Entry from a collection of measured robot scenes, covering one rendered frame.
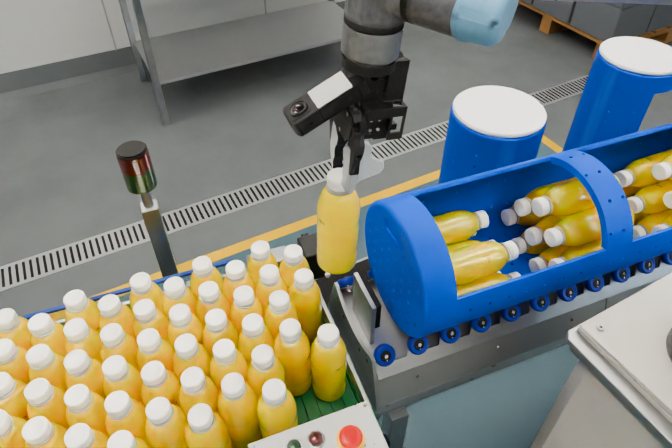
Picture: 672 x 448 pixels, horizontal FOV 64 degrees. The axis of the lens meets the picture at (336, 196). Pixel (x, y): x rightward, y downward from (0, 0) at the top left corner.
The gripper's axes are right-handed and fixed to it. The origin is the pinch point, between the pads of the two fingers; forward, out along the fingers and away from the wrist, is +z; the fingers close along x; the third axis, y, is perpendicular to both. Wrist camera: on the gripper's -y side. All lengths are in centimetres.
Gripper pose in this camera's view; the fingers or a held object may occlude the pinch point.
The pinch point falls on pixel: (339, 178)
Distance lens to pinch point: 81.4
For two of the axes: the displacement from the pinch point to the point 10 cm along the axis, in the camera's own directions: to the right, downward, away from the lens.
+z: -0.9, 7.5, 6.5
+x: -3.3, -6.4, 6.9
